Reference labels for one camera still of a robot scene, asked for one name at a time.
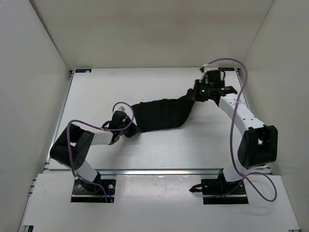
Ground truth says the black pleated skirt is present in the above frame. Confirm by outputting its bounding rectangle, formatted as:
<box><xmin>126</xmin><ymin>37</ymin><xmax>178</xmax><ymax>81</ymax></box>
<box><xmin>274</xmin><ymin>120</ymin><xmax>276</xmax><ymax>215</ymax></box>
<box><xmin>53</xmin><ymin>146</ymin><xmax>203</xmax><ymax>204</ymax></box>
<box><xmin>132</xmin><ymin>95</ymin><xmax>195</xmax><ymax>132</ymax></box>

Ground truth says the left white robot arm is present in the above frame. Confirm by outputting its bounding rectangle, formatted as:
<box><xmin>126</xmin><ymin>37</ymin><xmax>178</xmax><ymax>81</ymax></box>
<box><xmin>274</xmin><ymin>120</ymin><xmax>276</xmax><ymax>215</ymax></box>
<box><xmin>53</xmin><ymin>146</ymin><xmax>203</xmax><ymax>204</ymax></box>
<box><xmin>50</xmin><ymin>110</ymin><xmax>140</xmax><ymax>195</ymax></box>

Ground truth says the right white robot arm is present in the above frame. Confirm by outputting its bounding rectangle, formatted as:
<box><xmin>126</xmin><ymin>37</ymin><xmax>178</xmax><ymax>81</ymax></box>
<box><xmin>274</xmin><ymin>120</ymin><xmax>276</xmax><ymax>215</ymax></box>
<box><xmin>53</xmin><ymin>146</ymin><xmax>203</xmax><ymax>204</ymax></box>
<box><xmin>193</xmin><ymin>70</ymin><xmax>278</xmax><ymax>198</ymax></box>

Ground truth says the right blue corner label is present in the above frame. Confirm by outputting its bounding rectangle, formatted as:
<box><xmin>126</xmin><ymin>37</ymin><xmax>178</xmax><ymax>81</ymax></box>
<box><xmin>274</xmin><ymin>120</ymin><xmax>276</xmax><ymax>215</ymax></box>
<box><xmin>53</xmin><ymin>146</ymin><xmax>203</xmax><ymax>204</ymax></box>
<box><xmin>218</xmin><ymin>67</ymin><xmax>235</xmax><ymax>72</ymax></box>

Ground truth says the blue corner label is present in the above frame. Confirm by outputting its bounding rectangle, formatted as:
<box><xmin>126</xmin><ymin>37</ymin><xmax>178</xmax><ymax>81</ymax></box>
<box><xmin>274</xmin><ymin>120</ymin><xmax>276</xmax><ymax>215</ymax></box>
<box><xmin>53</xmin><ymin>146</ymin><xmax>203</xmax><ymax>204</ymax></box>
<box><xmin>218</xmin><ymin>67</ymin><xmax>235</xmax><ymax>72</ymax></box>
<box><xmin>75</xmin><ymin>69</ymin><xmax>92</xmax><ymax>73</ymax></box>

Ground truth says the left blue corner label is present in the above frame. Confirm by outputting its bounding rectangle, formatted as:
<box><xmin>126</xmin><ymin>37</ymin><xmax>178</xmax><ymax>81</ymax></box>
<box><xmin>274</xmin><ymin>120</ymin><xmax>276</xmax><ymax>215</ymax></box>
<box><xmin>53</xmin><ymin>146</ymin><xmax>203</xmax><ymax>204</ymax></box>
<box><xmin>75</xmin><ymin>69</ymin><xmax>92</xmax><ymax>73</ymax></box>

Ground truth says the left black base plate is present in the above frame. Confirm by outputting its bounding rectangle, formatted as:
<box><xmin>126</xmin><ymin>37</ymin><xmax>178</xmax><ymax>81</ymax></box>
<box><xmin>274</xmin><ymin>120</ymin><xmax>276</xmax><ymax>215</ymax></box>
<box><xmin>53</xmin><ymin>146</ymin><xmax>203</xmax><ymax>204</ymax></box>
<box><xmin>70</xmin><ymin>175</ymin><xmax>116</xmax><ymax>203</ymax></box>

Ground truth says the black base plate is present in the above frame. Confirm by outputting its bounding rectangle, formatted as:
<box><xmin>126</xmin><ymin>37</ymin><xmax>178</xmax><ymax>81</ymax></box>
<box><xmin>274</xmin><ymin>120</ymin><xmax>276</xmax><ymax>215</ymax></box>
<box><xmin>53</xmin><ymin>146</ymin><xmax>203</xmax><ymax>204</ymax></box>
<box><xmin>201</xmin><ymin>179</ymin><xmax>249</xmax><ymax>205</ymax></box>
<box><xmin>70</xmin><ymin>175</ymin><xmax>116</xmax><ymax>203</ymax></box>

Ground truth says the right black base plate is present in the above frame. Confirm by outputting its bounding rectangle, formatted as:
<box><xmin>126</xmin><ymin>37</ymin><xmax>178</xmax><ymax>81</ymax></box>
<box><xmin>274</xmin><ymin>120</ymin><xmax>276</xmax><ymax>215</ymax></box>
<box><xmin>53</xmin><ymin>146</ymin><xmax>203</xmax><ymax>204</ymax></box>
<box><xmin>201</xmin><ymin>179</ymin><xmax>249</xmax><ymax>205</ymax></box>

